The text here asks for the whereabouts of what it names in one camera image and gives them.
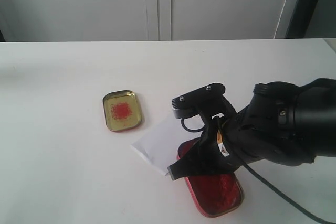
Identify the red ink tin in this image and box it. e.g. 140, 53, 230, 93
176, 140, 245, 219

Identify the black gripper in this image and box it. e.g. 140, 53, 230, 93
168, 103, 268, 180

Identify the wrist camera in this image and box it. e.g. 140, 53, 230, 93
172, 83, 226, 119

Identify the gold tin lid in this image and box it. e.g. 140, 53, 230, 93
102, 90, 143, 132

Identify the white paper sheet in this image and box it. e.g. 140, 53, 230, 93
131, 116, 188, 176

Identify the black cable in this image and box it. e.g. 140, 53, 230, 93
181, 113, 336, 224

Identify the white cabinet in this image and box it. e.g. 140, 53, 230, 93
1, 0, 297, 42

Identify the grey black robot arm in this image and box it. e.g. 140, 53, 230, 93
168, 78, 335, 180

